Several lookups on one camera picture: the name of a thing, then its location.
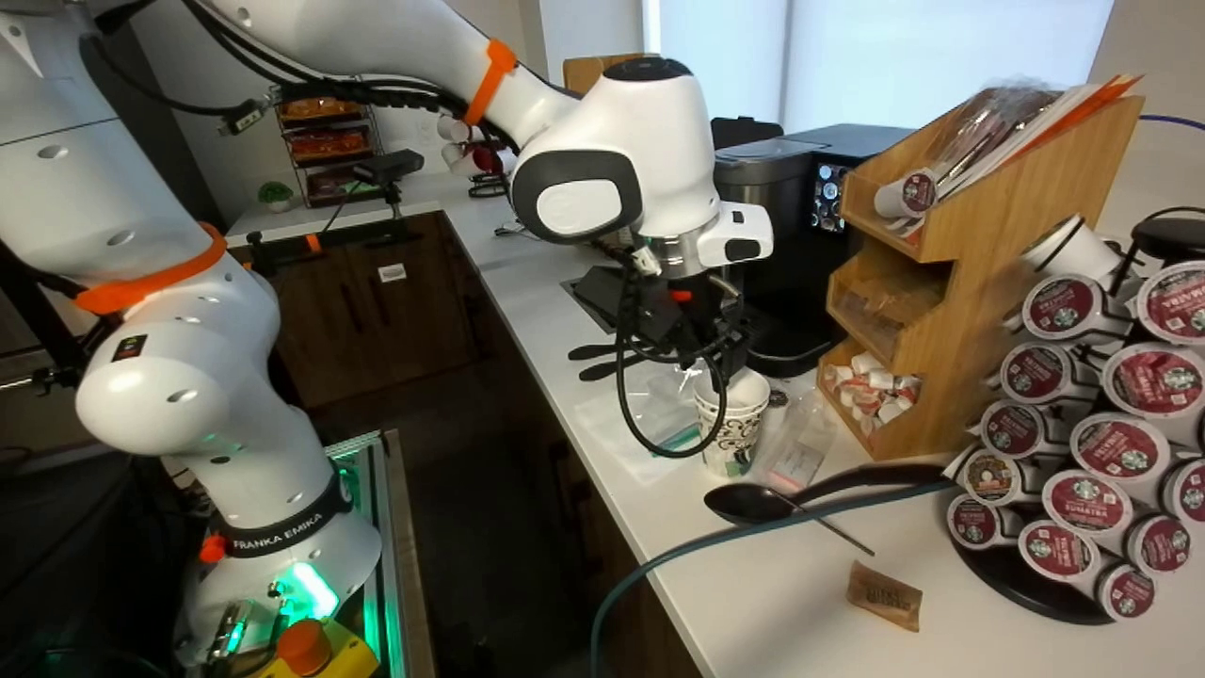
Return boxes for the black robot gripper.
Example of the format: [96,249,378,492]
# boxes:
[616,264,750,375]

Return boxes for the patterned paper cup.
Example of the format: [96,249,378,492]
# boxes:
[692,369,772,479]

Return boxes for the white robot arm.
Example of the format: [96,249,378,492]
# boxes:
[0,0,772,636]

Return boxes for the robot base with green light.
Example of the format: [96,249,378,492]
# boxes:
[175,429,439,678]

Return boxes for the black coffee machine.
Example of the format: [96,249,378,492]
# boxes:
[712,116,906,375]

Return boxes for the coffee pod carousel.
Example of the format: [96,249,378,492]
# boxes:
[941,208,1205,623]

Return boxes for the clear plastic bag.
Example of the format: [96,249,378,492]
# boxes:
[593,364,828,488]

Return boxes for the black plastic tongs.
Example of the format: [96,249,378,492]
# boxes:
[568,342,651,379]

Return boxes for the black serving spoon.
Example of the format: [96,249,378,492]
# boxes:
[705,464,947,522]

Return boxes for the wooden condiment organizer rack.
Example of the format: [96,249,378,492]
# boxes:
[818,75,1145,459]

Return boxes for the wooden cup dispenser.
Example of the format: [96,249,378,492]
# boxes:
[560,52,627,96]

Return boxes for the brown sugar packet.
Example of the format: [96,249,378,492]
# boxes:
[848,559,924,631]

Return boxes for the countertop trash chute frame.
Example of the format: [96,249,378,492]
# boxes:
[564,267,623,330]

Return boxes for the green cable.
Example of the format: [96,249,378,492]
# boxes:
[584,482,953,678]

